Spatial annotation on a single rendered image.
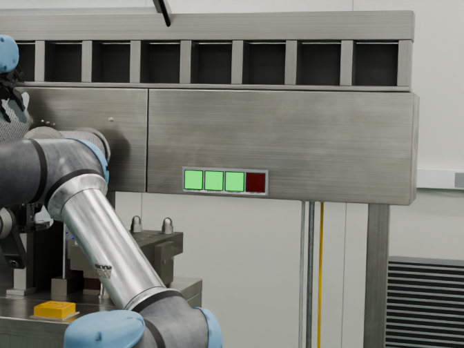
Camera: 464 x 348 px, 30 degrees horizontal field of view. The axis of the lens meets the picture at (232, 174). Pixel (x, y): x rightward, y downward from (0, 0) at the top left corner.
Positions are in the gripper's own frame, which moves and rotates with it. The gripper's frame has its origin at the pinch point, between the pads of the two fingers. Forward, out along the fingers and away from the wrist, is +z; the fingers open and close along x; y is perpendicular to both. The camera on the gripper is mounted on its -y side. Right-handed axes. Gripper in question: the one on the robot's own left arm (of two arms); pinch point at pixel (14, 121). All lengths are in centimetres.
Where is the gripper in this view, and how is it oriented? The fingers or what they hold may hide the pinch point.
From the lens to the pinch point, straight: 211.0
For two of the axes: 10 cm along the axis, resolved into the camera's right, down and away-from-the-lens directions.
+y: 1.9, -7.9, 5.8
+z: 1.9, 6.1, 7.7
